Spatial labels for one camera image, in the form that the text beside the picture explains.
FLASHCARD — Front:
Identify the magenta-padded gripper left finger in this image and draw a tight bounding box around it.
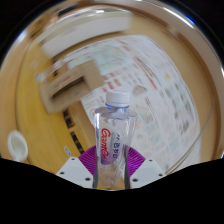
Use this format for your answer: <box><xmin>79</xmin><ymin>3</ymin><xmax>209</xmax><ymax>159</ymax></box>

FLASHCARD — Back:
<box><xmin>55</xmin><ymin>145</ymin><xmax>98</xmax><ymax>189</ymax></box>

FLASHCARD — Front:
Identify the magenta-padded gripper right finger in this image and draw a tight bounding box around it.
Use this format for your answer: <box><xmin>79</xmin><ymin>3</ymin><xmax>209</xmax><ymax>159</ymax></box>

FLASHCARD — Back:
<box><xmin>124</xmin><ymin>146</ymin><xmax>167</xmax><ymax>190</ymax></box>

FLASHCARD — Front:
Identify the clear plastic water bottle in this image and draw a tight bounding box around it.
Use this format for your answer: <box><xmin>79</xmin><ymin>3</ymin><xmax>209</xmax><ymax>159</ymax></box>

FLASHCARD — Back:
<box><xmin>94</xmin><ymin>90</ymin><xmax>138</xmax><ymax>190</ymax></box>

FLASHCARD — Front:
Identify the small blue white sticker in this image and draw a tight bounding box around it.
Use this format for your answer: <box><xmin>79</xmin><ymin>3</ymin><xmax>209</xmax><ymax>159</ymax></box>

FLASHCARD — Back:
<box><xmin>63</xmin><ymin>145</ymin><xmax>72</xmax><ymax>157</ymax></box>

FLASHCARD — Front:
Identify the white ceramic mug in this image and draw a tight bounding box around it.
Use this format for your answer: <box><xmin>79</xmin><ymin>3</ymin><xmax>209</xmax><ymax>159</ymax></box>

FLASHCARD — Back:
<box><xmin>7</xmin><ymin>129</ymin><xmax>29</xmax><ymax>163</ymax></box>

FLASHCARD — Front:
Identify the large paper poster display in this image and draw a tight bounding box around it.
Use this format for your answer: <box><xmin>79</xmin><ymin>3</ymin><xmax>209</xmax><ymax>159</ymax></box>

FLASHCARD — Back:
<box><xmin>63</xmin><ymin>34</ymin><xmax>203</xmax><ymax>171</ymax></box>

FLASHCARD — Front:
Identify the brown cardboard arch model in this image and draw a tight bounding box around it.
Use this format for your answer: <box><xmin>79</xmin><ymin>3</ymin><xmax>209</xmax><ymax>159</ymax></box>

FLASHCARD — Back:
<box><xmin>39</xmin><ymin>59</ymin><xmax>106</xmax><ymax>114</ymax></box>

